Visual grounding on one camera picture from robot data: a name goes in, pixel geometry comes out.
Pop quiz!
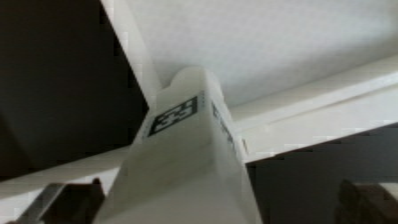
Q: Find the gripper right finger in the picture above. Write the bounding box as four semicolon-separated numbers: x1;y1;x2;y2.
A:
333;180;398;224

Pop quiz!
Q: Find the white desk top tray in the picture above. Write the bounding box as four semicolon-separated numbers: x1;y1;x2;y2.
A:
99;0;398;126

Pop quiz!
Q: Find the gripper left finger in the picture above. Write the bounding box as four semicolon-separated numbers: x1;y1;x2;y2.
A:
10;179;104;224

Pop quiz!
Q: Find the white desk leg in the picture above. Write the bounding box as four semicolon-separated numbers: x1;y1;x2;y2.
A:
93;67;262;224

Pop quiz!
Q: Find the white front wall fence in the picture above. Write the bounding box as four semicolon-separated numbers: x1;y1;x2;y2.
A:
0;84;398;224

